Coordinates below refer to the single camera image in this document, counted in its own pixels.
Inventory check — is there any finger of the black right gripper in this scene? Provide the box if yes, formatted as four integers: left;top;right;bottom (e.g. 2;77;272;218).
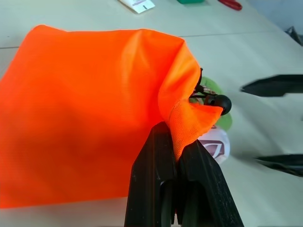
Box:
255;153;303;177
240;74;303;98

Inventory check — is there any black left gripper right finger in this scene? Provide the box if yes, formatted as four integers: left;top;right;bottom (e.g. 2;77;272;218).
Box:
175;139;245;227

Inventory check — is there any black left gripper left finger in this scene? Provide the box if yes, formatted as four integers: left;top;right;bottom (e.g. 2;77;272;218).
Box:
124;121;178;227

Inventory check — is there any orange mesh drawstring pouch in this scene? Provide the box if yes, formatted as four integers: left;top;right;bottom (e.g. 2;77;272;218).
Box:
0;24;224;210

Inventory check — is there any dark crumpled object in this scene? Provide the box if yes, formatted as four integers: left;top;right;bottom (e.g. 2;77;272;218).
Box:
285;26;303;47

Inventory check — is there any green object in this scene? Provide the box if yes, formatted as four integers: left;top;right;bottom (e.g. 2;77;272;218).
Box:
176;0;205;5

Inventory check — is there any white card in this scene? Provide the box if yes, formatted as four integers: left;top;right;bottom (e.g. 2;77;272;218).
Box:
117;0;156;15

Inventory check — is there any black drawstring cord with stopper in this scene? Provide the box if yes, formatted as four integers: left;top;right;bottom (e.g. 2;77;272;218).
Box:
190;68;233;116

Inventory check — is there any red tool handle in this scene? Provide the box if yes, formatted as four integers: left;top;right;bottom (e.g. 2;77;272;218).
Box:
217;0;243;11

